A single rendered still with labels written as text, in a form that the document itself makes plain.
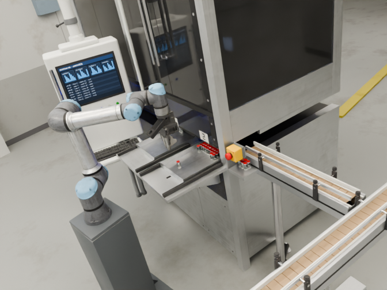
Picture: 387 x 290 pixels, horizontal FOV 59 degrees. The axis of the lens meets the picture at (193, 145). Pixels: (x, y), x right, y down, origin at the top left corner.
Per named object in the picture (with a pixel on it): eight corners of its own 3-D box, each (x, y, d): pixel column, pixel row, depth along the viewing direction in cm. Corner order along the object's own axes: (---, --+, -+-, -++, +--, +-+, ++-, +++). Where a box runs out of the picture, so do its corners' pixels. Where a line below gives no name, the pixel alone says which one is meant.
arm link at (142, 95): (122, 99, 162) (144, 95, 161) (127, 90, 172) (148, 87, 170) (126, 114, 166) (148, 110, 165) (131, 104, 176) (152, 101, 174)
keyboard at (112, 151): (137, 138, 264) (136, 136, 262) (142, 146, 252) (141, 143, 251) (86, 157, 252) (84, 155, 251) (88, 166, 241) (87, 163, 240)
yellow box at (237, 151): (236, 153, 192) (235, 141, 189) (245, 157, 187) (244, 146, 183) (226, 158, 189) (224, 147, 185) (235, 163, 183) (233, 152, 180)
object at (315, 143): (194, 129, 438) (181, 63, 394) (336, 203, 279) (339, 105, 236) (124, 163, 396) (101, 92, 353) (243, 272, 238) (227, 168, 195)
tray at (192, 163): (205, 144, 223) (204, 139, 221) (231, 158, 203) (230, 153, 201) (160, 167, 209) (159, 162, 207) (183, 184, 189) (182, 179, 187)
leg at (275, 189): (281, 260, 232) (274, 167, 194) (291, 268, 225) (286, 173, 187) (272, 267, 228) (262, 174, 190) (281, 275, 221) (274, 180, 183)
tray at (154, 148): (178, 129, 249) (177, 125, 247) (198, 140, 229) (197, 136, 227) (137, 148, 235) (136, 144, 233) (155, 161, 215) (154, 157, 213)
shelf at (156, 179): (175, 129, 254) (174, 127, 253) (236, 164, 200) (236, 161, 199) (116, 156, 234) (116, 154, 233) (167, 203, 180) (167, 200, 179)
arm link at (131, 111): (35, 121, 158) (135, 101, 151) (45, 110, 167) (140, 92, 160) (45, 142, 164) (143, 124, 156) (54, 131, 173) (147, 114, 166)
